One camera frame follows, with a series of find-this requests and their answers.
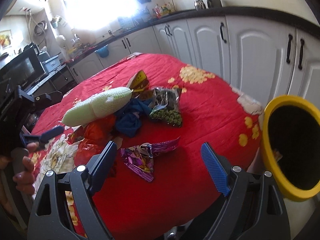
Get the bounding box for purple snack wrapper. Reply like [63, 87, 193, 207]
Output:
[120, 137, 180, 183]

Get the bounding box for green mesh foam sleeve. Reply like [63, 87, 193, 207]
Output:
[62, 87, 133, 127]

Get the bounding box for yellow trash bin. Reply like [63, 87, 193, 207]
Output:
[260, 95, 319, 202]

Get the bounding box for black kitchen countertop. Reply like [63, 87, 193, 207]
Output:
[65, 7, 319, 67]

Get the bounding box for left hand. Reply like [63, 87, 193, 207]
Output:
[1, 142, 39, 195]

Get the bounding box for red snack packet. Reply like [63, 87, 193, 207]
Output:
[67, 126, 84, 145]

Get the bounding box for red plastic bag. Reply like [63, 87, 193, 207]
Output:
[74, 114, 116, 166]

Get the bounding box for black microwave oven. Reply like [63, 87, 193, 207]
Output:
[1, 48, 46, 90]

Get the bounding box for blue crumpled cloth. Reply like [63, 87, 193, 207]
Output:
[114, 98, 152, 138]

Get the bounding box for red floral tablecloth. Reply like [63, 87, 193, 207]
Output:
[31, 54, 264, 239]

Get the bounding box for green pea snack bag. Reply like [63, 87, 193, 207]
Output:
[149, 87, 182, 127]

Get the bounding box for blue hanging basin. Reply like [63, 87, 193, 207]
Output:
[95, 45, 110, 58]

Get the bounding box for yellow brown snack wrapper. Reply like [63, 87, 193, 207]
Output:
[126, 70, 150, 98]

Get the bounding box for white water heater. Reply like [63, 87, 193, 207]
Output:
[6, 0, 48, 16]

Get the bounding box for white lower cabinets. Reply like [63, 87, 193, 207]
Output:
[69, 15, 319, 106]

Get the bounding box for steel kettle pot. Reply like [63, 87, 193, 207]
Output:
[194, 0, 206, 10]

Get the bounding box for dark jar on counter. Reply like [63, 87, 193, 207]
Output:
[207, 0, 222, 8]

